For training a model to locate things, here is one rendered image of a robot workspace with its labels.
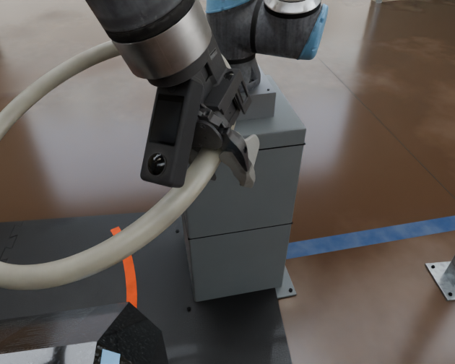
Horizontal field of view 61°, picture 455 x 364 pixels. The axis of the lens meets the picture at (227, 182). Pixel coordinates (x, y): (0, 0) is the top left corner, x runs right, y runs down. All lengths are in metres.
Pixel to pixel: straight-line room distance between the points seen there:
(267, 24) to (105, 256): 0.82
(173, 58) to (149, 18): 0.04
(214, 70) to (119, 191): 1.92
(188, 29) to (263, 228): 1.17
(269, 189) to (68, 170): 1.55
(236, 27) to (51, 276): 0.85
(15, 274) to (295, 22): 0.86
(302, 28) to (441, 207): 1.60
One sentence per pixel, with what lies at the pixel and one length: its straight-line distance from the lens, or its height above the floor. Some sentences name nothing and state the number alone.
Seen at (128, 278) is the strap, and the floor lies 0.02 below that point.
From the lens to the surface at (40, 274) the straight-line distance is 0.50.
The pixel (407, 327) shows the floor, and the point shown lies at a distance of 1.86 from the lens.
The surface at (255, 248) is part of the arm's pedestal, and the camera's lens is 1.54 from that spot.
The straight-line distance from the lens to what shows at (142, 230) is 0.45.
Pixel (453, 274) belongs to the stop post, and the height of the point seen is 0.06.
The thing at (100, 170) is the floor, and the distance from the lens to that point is 2.52.
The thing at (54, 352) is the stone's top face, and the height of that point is 0.80.
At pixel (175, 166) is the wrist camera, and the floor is 1.25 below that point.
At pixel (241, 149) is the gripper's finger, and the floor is 1.24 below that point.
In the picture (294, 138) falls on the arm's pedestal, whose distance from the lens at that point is 1.23.
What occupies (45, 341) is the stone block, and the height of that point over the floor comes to 0.77.
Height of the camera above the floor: 1.49
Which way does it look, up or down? 40 degrees down
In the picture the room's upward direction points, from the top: straight up
